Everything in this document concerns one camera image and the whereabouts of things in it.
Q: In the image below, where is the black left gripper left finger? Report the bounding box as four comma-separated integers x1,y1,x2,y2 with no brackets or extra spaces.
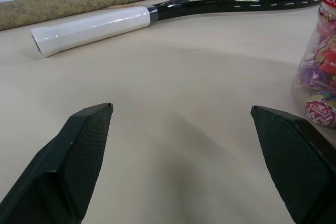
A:
0,102,114,224

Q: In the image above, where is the clear bag of candies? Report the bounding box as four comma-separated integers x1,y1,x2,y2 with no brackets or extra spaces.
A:
292,0,336,128

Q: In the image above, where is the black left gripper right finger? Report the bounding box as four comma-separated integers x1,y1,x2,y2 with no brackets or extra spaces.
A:
250,105,336,224

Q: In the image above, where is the black tennis racket white grip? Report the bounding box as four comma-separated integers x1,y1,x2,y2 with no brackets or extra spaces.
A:
30,0,328,58

